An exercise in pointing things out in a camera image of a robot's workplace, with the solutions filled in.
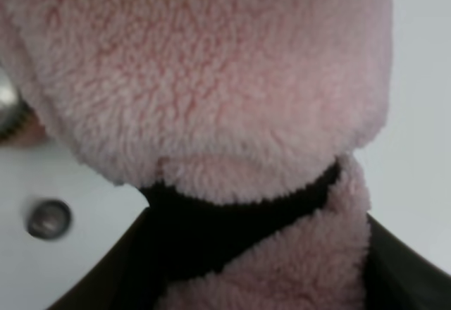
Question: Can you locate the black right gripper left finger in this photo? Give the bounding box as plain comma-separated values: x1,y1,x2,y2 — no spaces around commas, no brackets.
50,207,168,309

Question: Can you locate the dark coffee capsule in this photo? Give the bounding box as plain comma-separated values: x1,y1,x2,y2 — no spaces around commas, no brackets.
25,199,73,241

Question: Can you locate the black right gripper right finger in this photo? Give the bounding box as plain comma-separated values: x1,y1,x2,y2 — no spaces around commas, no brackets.
364,216,450,310

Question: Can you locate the red herbal tea can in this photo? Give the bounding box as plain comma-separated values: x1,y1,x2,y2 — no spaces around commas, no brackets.
1,67,47,148

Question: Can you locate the pink fluffy towel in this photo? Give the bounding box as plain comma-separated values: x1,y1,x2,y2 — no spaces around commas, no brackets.
1,0,393,309

